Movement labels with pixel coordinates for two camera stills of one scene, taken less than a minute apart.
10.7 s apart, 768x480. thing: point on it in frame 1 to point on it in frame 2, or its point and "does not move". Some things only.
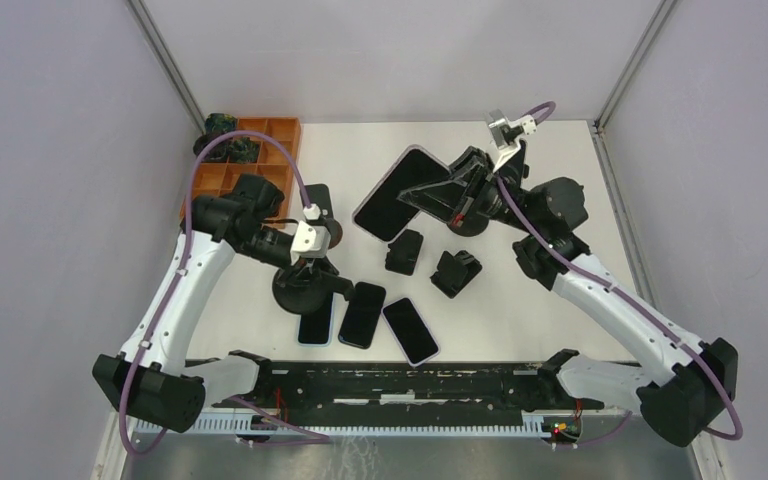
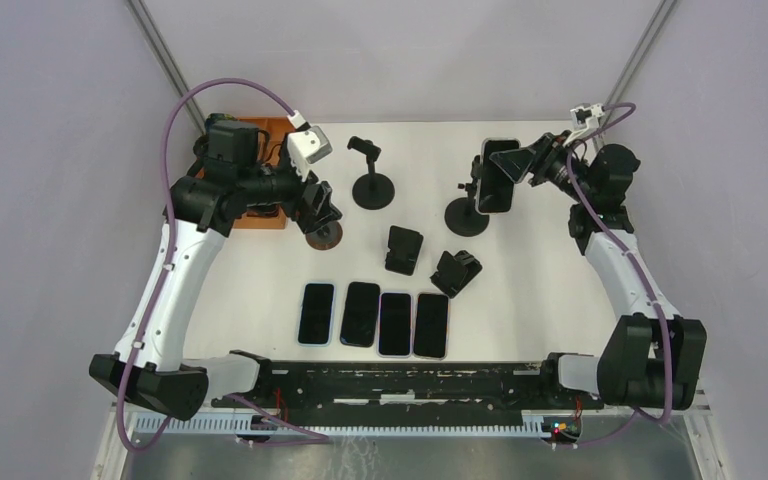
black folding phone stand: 404,252 does not move
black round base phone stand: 307,286 to 371,191
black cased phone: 362,315 does not move
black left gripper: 314,270 to 322,210
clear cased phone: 381,213 to 431,326
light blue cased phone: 315,328 does not move
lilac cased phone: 411,331 to 395,315
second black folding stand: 455,273 does not move
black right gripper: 445,198 to 541,157
